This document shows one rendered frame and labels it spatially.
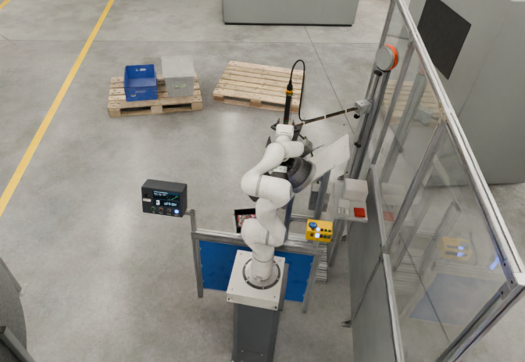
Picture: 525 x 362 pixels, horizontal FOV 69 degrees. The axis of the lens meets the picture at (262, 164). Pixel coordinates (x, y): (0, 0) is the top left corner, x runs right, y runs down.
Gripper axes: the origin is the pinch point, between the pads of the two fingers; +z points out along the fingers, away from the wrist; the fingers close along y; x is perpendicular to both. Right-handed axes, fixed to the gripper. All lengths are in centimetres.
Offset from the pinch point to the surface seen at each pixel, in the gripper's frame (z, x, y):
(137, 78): 277, -149, -219
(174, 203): -32, -48, -62
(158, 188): -28, -39, -73
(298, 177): 10, -53, 13
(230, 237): -28, -79, -28
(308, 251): -28, -83, 25
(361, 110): 40, -12, 49
